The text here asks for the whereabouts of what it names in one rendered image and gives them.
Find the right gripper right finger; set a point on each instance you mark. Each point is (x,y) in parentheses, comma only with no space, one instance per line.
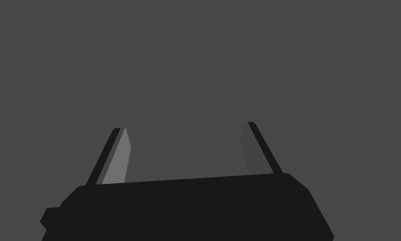
(258,157)

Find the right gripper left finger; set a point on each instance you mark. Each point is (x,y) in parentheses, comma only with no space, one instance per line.
(115,160)

